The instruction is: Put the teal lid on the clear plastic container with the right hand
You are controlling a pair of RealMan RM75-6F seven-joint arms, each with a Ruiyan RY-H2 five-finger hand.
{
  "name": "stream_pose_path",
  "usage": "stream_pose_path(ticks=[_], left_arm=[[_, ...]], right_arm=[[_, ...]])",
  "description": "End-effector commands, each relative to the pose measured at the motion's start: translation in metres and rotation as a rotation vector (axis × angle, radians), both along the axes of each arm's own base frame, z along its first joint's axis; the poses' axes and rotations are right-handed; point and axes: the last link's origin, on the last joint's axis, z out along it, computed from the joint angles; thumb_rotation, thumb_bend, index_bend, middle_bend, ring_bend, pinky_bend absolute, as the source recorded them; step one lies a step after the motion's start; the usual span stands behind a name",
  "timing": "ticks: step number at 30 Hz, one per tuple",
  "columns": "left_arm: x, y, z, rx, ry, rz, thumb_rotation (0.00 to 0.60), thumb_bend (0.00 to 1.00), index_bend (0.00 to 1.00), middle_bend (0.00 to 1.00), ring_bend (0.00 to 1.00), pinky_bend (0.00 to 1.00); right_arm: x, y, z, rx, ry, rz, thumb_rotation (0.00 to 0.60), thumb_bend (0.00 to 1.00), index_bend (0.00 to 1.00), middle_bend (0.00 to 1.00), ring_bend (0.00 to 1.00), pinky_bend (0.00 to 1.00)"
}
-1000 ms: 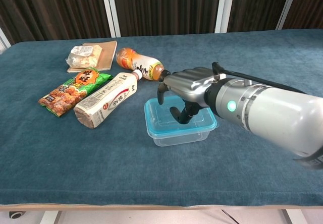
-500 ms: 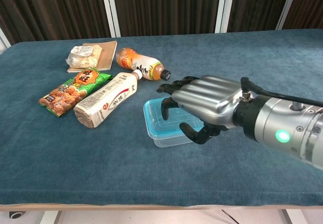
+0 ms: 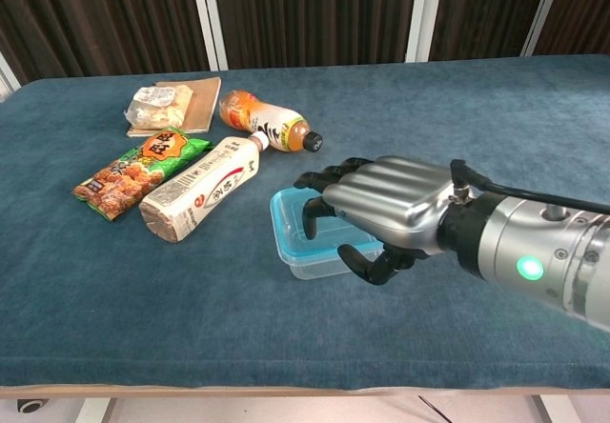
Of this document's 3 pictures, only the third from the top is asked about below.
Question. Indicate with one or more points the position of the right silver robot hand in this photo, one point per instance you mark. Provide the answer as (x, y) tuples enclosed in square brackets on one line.
[(395, 199)]

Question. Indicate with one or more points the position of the blue plastic container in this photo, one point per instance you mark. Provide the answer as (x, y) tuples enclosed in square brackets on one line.
[(290, 218)]

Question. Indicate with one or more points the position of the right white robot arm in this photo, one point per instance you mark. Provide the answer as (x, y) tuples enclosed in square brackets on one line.
[(524, 237)]

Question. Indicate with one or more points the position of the clear plastic container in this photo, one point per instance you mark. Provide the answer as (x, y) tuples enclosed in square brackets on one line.
[(329, 268)]

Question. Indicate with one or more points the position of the orange tea bottle black cap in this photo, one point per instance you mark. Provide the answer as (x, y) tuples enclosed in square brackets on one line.
[(257, 118)]

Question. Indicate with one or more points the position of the white milk tea bottle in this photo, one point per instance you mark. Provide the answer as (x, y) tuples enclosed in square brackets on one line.
[(205, 189)]

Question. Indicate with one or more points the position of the dark brown slatted panel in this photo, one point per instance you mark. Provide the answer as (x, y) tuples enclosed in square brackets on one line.
[(586, 4), (95, 18), (314, 13), (486, 8)]

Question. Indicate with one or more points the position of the blue table cloth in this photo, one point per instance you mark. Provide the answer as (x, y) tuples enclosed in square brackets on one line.
[(238, 328)]

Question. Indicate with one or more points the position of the brown spiral notebook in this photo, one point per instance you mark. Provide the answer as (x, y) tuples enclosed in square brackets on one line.
[(205, 104)]

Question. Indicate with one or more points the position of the clear bag of white snacks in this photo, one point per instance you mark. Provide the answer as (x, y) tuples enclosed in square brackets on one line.
[(157, 106)]

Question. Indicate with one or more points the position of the white table leg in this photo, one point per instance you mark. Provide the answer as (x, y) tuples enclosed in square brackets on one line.
[(95, 411), (541, 411)]

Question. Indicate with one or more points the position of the green snack bag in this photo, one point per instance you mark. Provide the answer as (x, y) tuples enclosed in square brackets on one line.
[(138, 170)]

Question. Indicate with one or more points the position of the white partition post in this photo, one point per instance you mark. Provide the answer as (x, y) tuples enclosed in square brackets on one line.
[(543, 8), (424, 13), (207, 18), (7, 77)]

